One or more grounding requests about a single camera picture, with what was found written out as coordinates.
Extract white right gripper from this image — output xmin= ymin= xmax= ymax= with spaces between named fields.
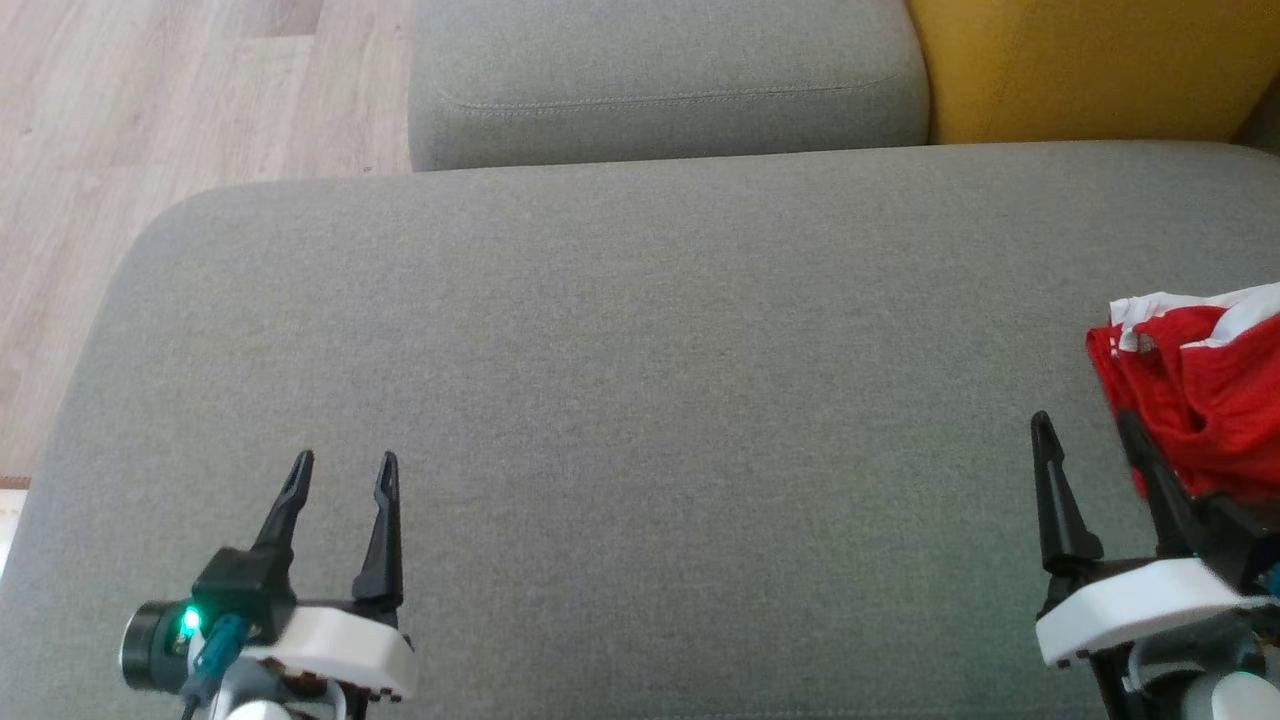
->
xmin=1030 ymin=410 xmax=1268 ymax=670

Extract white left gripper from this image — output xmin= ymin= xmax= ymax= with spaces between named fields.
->
xmin=240 ymin=450 xmax=419 ymax=702

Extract red mesh basketball shorts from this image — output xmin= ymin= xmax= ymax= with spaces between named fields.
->
xmin=1086 ymin=308 xmax=1280 ymax=502

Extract pale rug with brown edge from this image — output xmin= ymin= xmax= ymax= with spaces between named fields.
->
xmin=0 ymin=476 xmax=32 ymax=583

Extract grey sofa seat cushion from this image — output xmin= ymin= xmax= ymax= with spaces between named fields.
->
xmin=0 ymin=140 xmax=1280 ymax=720

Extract grey sofa armrest part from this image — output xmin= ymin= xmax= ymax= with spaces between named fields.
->
xmin=1235 ymin=75 xmax=1280 ymax=156

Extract yellow cushion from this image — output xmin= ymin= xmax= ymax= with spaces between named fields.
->
xmin=905 ymin=0 xmax=1280 ymax=147

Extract grey sofa back cushion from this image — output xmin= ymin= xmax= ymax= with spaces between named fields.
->
xmin=408 ymin=0 xmax=931 ymax=173

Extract black left cable teal plug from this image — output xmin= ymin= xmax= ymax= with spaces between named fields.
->
xmin=180 ymin=614 xmax=249 ymax=720

